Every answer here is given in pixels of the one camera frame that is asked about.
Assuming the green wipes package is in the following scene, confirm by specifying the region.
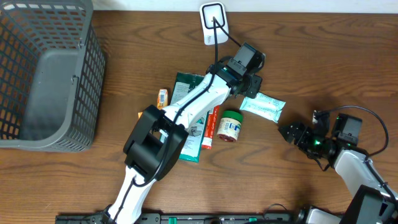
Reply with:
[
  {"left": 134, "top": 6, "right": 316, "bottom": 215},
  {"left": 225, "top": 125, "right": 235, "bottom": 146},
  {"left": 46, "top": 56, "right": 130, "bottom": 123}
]
[{"left": 170, "top": 73, "right": 208, "bottom": 163}]

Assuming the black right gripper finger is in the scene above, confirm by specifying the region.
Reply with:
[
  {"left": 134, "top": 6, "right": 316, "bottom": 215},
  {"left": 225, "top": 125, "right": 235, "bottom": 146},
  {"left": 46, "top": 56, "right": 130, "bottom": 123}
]
[
  {"left": 279, "top": 122, "right": 306, "bottom": 133},
  {"left": 278, "top": 127, "right": 303, "bottom": 144}
]

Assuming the pale green tissue pack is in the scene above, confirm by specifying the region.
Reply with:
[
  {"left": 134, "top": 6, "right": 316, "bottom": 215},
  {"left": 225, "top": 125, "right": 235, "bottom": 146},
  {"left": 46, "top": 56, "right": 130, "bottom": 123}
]
[{"left": 240, "top": 93, "right": 285, "bottom": 123}]

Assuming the red white tube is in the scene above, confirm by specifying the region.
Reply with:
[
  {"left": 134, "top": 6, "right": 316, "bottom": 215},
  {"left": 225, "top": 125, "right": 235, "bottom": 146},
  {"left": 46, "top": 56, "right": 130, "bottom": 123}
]
[{"left": 201, "top": 106, "right": 220, "bottom": 149}]

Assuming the white barcode scanner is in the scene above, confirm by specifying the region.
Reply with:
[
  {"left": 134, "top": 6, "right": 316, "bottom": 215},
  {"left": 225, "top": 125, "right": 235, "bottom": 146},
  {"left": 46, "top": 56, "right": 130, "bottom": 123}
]
[{"left": 199, "top": 2, "right": 229, "bottom": 45}]

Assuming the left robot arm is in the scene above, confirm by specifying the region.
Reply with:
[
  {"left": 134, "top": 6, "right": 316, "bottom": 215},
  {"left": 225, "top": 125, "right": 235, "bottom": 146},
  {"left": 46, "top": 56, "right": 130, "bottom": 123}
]
[{"left": 102, "top": 43, "right": 266, "bottom": 223}]

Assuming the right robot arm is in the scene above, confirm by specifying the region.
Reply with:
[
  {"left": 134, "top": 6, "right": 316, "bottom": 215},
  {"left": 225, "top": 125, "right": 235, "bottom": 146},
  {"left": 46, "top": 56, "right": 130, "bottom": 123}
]
[{"left": 278, "top": 111, "right": 397, "bottom": 223}]

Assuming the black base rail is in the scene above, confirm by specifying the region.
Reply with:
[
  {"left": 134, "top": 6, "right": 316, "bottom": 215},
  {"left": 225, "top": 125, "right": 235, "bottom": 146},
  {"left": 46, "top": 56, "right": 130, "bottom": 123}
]
[{"left": 55, "top": 212, "right": 294, "bottom": 224}]

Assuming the green lid cream jar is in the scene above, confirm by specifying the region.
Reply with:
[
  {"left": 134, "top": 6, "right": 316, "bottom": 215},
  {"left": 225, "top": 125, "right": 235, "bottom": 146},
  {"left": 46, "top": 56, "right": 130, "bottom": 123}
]
[{"left": 217, "top": 110, "right": 243, "bottom": 142}]

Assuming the grey plastic basket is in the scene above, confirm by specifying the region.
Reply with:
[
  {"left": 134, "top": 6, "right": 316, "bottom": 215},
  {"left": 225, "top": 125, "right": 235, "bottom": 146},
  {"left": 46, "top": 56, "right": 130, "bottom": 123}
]
[{"left": 1, "top": 0, "right": 106, "bottom": 152}]

